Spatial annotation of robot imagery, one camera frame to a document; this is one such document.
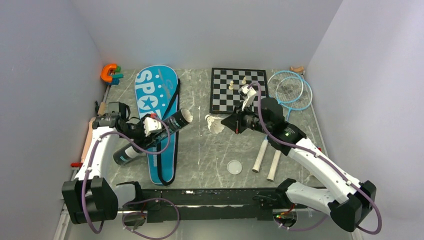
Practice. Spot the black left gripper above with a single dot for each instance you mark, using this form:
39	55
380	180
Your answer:
141	141

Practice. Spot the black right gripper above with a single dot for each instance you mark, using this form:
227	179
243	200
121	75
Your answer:
234	121

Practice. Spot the white feather shuttlecock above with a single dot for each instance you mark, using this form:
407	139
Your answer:
214	124
187	115

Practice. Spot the black shuttlecock tube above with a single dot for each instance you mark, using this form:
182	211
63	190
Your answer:
170	126

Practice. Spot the clear tube lid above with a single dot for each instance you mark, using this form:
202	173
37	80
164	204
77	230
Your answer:
234	167

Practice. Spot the blue racket bag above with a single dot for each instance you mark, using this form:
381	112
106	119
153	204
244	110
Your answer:
157	90

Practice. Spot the blue badminton racket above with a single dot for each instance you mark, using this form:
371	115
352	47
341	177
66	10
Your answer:
271	83
294	93

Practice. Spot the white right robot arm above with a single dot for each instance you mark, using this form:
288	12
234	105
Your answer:
348	201

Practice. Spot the cream chess pawn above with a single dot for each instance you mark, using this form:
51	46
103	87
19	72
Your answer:
231	85

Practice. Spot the black white chessboard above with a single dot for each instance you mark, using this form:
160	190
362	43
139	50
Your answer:
223	100

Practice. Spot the green teal toy blocks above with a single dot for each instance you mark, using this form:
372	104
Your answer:
116	75

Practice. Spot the orange magnet toy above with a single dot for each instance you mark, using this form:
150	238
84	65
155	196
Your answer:
107	72

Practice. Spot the red clamp piece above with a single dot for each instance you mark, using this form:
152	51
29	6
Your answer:
76	165

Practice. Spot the tan wooden arch block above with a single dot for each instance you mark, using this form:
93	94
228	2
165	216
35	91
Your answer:
298	70

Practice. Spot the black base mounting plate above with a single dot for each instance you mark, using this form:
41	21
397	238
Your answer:
166	204

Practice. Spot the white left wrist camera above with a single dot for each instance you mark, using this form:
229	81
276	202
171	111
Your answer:
151	124

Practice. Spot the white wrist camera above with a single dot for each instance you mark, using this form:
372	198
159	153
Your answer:
248	94
151	124

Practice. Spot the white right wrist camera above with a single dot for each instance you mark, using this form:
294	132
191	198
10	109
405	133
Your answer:
248	94

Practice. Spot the beige wooden handle tool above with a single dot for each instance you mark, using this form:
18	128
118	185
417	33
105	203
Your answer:
89	136

